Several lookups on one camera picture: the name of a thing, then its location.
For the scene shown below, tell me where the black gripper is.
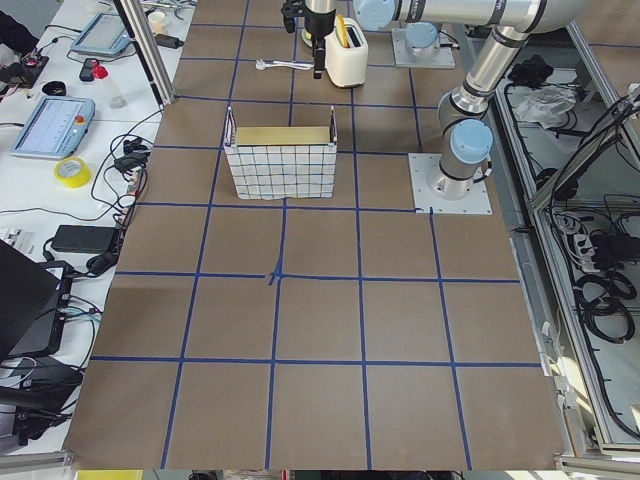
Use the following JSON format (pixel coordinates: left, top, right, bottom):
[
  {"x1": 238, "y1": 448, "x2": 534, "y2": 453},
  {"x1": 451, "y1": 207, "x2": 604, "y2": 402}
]
[{"x1": 281, "y1": 0, "x2": 336, "y2": 79}]

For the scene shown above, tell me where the cream white toaster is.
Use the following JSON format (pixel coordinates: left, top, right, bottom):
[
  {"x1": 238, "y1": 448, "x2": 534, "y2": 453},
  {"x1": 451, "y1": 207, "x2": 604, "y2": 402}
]
[{"x1": 325, "y1": 17, "x2": 368, "y2": 88}]

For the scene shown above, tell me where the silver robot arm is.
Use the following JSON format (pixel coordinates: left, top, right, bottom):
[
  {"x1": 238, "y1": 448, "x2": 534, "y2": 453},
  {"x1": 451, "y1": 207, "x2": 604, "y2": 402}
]
[
  {"x1": 405, "y1": 22, "x2": 442, "y2": 58},
  {"x1": 354, "y1": 0, "x2": 587, "y2": 201}
]

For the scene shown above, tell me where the pale green plate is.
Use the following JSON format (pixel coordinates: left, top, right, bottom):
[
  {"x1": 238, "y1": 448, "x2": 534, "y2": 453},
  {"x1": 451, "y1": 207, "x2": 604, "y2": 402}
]
[{"x1": 301, "y1": 30, "x2": 312, "y2": 48}]

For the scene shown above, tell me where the yellow toast slice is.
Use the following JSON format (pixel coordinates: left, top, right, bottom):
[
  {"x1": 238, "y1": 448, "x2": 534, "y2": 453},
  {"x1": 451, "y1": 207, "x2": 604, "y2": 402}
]
[{"x1": 335, "y1": 14, "x2": 349, "y2": 48}]

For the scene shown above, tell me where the small black power brick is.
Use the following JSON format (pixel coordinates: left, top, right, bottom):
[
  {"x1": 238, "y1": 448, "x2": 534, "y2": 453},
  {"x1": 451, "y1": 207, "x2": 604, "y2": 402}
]
[{"x1": 154, "y1": 34, "x2": 184, "y2": 49}]

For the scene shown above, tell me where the white paper cup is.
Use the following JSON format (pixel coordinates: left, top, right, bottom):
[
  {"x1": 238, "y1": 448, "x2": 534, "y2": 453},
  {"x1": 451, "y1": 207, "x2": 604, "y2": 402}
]
[{"x1": 147, "y1": 11, "x2": 167, "y2": 35}]

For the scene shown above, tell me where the red cap squeeze bottle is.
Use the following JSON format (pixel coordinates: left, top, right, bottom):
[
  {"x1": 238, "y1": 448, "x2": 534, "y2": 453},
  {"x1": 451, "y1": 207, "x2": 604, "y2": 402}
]
[{"x1": 92, "y1": 60, "x2": 127, "y2": 109}]

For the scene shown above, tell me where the far blue teach pendant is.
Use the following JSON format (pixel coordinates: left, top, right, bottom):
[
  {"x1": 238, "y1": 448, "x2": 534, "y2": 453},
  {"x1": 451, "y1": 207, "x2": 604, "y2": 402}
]
[{"x1": 70, "y1": 13, "x2": 131, "y2": 58}]

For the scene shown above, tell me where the blue teach pendant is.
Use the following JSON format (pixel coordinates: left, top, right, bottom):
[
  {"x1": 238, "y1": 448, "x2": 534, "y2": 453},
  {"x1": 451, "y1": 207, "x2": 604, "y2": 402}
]
[
  {"x1": 10, "y1": 96, "x2": 95, "y2": 160},
  {"x1": 70, "y1": 13, "x2": 131, "y2": 58}
]

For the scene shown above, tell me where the black round lid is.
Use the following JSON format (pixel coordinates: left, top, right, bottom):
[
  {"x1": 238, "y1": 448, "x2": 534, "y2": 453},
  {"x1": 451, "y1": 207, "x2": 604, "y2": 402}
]
[{"x1": 42, "y1": 80, "x2": 67, "y2": 96}]

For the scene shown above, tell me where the near blue teach pendant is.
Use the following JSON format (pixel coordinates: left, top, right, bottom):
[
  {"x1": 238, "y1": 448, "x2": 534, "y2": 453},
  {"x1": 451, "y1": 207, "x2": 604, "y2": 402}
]
[{"x1": 10, "y1": 96, "x2": 95, "y2": 160}]

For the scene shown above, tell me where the yellow tape roll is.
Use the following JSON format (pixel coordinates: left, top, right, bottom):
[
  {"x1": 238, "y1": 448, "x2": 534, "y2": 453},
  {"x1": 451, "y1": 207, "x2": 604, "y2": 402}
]
[{"x1": 54, "y1": 157, "x2": 92, "y2": 189}]

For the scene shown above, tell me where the black power adapter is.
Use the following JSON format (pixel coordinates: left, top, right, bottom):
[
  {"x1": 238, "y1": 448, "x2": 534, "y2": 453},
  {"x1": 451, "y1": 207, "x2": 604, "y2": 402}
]
[{"x1": 51, "y1": 225, "x2": 118, "y2": 254}]

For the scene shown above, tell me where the black laptop computer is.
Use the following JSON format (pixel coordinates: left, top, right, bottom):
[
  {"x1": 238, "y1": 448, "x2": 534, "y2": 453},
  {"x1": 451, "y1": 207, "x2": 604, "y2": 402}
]
[{"x1": 1, "y1": 242, "x2": 72, "y2": 360}]

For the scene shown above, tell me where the white toaster power cable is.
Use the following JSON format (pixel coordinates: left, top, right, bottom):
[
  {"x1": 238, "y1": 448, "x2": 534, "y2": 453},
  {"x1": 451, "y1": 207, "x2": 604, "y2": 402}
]
[{"x1": 254, "y1": 58, "x2": 315, "y2": 72}]

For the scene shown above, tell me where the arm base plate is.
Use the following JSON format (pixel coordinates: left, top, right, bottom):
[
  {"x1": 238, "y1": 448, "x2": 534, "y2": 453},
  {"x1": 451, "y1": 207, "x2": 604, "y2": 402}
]
[
  {"x1": 392, "y1": 28, "x2": 455, "y2": 69},
  {"x1": 408, "y1": 153, "x2": 492, "y2": 215}
]

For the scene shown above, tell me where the wire grid wooden shelf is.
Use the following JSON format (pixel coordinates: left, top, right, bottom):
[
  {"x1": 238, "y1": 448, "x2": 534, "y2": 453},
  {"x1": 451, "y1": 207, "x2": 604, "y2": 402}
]
[{"x1": 224, "y1": 108, "x2": 338, "y2": 201}]

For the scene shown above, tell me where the aluminium frame post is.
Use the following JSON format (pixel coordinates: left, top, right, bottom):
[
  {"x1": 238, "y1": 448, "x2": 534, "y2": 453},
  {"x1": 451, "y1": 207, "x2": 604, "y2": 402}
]
[{"x1": 114, "y1": 0, "x2": 175, "y2": 107}]

